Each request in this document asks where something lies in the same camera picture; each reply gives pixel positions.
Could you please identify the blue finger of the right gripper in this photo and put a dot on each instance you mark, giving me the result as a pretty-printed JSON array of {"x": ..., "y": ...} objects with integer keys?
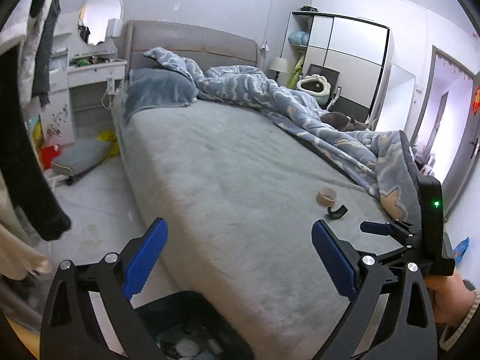
[{"x": 375, "y": 228}]

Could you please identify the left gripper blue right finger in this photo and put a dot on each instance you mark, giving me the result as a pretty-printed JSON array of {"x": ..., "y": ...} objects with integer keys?
[{"x": 389, "y": 315}]

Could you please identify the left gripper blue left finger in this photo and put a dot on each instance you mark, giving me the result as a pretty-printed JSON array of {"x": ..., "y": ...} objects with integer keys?
[{"x": 70, "y": 329}]

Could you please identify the black curved plastic piece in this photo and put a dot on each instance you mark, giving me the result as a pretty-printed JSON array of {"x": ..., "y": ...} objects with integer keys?
[{"x": 338, "y": 213}]

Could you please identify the dark green trash bin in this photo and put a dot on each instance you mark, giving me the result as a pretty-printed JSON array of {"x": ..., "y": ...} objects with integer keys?
[{"x": 184, "y": 325}]

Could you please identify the person right hand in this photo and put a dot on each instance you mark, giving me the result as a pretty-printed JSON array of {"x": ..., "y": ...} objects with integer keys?
[{"x": 452, "y": 300}]

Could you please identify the blue patterned fleece blanket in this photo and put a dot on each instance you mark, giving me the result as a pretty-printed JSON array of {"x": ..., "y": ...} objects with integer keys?
[{"x": 380, "y": 162}]

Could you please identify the cream hanging coat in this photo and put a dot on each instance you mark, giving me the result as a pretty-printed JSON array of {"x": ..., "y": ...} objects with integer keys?
[{"x": 18, "y": 257}]

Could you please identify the dark cat on bed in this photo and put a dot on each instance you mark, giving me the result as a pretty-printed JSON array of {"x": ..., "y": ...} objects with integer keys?
[{"x": 342, "y": 122}]

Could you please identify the bed with grey cover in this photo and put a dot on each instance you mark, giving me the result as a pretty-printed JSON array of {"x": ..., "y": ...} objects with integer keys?
[{"x": 239, "y": 195}]

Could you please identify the black hanging garment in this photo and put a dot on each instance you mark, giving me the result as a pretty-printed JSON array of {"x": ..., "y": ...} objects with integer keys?
[{"x": 27, "y": 187}]

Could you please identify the cream cat bed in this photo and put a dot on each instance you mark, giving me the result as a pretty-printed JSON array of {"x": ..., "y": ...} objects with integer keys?
[{"x": 317, "y": 86}]

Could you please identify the grey floor cushion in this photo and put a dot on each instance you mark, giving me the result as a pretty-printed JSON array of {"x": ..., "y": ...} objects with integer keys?
[{"x": 80, "y": 158}]

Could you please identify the black and white wardrobe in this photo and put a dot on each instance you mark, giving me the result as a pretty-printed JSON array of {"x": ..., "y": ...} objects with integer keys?
[{"x": 353, "y": 54}]

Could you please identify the red box on floor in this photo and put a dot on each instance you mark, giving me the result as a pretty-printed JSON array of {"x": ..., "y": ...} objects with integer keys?
[{"x": 48, "y": 154}]

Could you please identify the bedside table lamp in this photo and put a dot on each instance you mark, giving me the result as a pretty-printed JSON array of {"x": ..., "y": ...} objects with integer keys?
[{"x": 279, "y": 66}]

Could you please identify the yellow plastic bag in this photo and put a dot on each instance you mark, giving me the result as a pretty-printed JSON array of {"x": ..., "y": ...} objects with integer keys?
[{"x": 109, "y": 136}]

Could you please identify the white power strip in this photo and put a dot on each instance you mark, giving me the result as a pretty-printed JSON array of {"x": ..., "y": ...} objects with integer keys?
[{"x": 110, "y": 85}]

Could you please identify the grey blue pillow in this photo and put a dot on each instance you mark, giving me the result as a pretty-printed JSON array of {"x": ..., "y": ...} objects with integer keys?
[{"x": 150, "y": 88}]

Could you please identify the grey upholstered headboard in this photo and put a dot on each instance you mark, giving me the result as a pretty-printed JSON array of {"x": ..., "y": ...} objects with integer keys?
[{"x": 207, "y": 47}]

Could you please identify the white dressing table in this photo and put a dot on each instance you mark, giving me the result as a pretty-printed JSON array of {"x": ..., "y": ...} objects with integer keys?
[{"x": 74, "y": 64}]

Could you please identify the round vanity mirror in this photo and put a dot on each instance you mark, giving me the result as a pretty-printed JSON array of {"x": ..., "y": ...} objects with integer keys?
[{"x": 94, "y": 17}]

